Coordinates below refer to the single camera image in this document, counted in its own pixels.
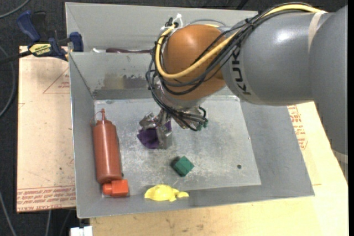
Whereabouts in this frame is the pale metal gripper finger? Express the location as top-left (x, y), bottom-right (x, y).
top-left (139, 112), bottom-right (159, 131)
top-left (156, 118), bottom-right (174, 150)

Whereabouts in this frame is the purple lumpy object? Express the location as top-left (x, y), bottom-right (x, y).
top-left (136, 120), bottom-right (172, 150)

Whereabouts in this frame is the dark green block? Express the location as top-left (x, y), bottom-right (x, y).
top-left (170, 155), bottom-right (195, 177)

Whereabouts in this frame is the grey metal bin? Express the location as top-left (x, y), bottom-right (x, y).
top-left (65, 2), bottom-right (316, 219)

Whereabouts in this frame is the red-brown squeeze bottle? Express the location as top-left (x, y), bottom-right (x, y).
top-left (90, 108), bottom-right (124, 185)

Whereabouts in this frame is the yellow toy turtle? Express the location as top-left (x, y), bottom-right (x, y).
top-left (143, 184), bottom-right (190, 203)

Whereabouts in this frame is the orange-red plastic block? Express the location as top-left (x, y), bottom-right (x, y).
top-left (101, 179), bottom-right (130, 198)

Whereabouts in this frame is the brown cardboard board, red print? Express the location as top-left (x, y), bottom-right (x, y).
top-left (16, 45), bottom-right (323, 214)

